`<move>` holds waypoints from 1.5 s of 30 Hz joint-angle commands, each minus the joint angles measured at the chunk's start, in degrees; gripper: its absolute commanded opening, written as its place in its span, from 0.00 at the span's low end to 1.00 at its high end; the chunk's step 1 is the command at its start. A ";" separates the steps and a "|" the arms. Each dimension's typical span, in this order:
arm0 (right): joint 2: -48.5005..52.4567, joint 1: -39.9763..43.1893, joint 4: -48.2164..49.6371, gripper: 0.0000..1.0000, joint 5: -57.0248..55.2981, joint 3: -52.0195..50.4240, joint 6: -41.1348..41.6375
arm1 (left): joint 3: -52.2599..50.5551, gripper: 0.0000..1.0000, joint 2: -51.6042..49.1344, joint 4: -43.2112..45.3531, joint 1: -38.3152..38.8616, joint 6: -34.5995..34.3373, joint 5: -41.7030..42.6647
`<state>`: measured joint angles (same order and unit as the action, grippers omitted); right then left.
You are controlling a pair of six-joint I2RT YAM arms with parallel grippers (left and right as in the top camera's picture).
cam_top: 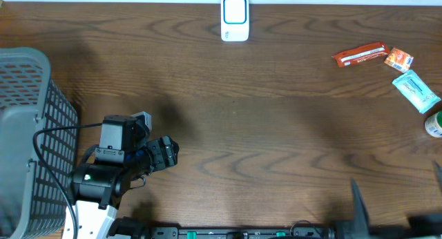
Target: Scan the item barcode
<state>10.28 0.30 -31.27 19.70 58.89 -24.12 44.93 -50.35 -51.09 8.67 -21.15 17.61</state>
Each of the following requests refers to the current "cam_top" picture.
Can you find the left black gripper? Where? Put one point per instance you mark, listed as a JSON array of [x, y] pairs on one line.
[[170, 156]]

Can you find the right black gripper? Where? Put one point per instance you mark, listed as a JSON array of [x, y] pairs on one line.
[[430, 228]]

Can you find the green lid seasoning jar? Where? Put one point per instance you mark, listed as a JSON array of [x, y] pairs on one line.
[[433, 125]]

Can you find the teal wet wipes pack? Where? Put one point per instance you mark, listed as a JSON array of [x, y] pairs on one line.
[[416, 91]]

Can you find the orange tissue pack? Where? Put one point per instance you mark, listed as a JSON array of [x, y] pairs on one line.
[[399, 60]]

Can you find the red chocolate bar wrapper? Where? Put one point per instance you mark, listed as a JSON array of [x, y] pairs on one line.
[[361, 54]]

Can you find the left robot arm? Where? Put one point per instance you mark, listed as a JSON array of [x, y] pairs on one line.
[[124, 154]]

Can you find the white barcode scanner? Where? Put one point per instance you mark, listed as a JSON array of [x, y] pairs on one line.
[[234, 20]]

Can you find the grey plastic mesh basket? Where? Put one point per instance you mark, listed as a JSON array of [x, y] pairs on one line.
[[37, 130]]

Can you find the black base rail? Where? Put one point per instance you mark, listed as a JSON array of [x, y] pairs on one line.
[[221, 233]]

